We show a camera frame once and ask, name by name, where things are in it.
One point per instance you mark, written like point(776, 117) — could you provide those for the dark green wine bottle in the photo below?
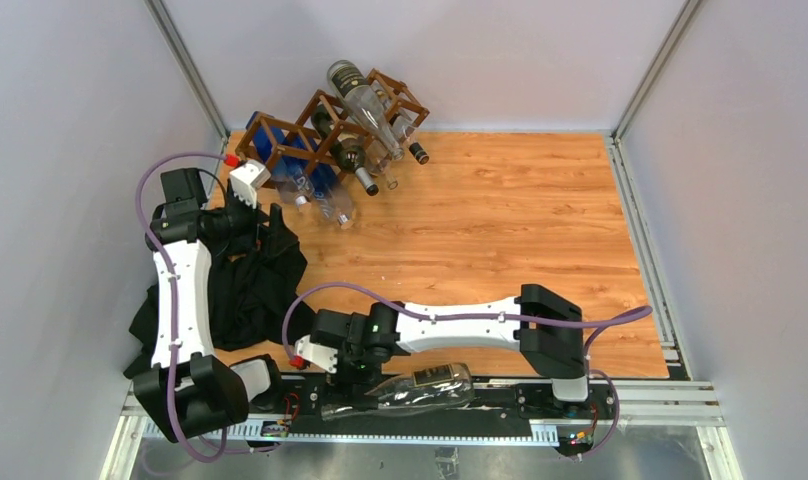
point(348, 156)

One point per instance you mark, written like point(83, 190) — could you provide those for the brown wooden wine rack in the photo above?
point(267, 138)

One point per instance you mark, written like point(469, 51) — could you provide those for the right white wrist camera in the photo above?
point(306, 352)

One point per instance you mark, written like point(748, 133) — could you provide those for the clear bottle black cap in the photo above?
point(406, 133)

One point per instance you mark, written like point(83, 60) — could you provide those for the black cloth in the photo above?
point(249, 293)

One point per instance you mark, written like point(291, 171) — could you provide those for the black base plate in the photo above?
point(480, 409)

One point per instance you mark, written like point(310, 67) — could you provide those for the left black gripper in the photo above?
point(271, 239)

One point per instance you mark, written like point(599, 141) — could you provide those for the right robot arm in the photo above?
point(537, 323)

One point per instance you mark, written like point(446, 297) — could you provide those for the clear bottle lower left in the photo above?
point(292, 183)

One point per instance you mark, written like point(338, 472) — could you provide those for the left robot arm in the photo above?
point(187, 391)

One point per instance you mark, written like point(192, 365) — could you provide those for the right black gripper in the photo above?
point(347, 379)

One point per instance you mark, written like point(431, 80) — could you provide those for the clear bottle dark label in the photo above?
point(430, 389)
point(352, 88)

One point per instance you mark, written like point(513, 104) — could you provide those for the clear bottle middle lower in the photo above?
point(380, 164)

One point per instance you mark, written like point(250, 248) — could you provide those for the blue glass bottle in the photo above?
point(321, 190)

